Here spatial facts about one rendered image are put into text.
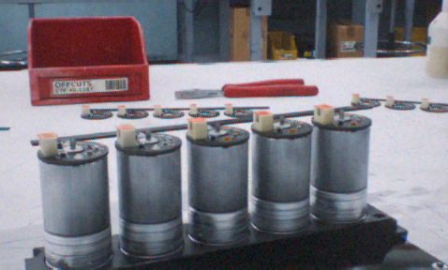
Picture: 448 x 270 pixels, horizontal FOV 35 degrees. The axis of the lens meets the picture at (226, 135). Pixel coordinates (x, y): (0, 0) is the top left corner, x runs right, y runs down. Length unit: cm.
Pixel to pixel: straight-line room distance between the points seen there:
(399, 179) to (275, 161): 16
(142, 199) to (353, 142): 9
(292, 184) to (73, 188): 9
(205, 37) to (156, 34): 33
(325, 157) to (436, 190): 13
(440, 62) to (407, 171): 31
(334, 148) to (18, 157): 24
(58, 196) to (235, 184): 7
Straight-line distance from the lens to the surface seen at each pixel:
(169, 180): 26
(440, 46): 74
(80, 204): 26
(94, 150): 26
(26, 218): 37
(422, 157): 47
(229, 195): 27
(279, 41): 478
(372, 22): 289
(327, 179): 30
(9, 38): 477
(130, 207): 27
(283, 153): 28
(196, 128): 27
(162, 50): 479
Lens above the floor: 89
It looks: 16 degrees down
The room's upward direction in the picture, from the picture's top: straight up
